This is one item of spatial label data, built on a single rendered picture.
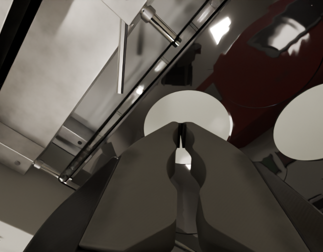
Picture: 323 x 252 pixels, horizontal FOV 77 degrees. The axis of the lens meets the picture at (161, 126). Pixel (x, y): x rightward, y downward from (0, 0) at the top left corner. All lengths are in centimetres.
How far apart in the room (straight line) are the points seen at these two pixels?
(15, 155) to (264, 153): 31
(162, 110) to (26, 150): 19
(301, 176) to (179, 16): 26
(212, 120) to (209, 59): 7
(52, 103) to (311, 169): 34
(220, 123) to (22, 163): 26
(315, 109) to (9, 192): 38
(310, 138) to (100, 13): 27
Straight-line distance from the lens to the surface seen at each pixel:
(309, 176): 33
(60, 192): 36
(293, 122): 27
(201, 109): 23
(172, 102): 22
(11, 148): 32
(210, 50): 21
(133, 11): 20
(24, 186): 34
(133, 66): 30
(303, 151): 30
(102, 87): 32
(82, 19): 24
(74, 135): 34
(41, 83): 28
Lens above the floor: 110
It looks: 60 degrees down
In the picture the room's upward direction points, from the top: 175 degrees counter-clockwise
